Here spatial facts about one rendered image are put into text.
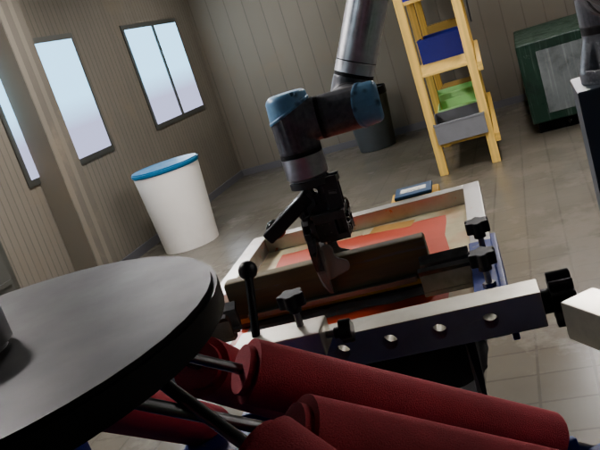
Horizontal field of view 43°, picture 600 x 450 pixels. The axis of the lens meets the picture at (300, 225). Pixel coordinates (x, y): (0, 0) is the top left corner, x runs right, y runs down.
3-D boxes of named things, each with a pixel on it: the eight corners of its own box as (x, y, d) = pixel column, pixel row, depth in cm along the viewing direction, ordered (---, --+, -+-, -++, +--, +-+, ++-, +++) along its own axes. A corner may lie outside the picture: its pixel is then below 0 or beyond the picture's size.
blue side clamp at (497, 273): (476, 274, 138) (467, 238, 136) (504, 267, 136) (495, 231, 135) (486, 346, 109) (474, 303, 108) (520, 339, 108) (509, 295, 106)
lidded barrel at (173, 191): (176, 239, 724) (149, 164, 707) (234, 225, 704) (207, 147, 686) (148, 262, 667) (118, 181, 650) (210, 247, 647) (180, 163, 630)
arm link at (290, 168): (277, 164, 130) (286, 154, 137) (285, 189, 131) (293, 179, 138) (319, 154, 128) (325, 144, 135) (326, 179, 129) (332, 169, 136)
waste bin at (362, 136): (403, 137, 883) (387, 80, 867) (397, 145, 834) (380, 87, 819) (361, 147, 900) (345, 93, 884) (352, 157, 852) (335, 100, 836)
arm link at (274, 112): (307, 87, 125) (259, 102, 126) (326, 151, 128) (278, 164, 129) (310, 84, 133) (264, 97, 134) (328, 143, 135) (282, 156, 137)
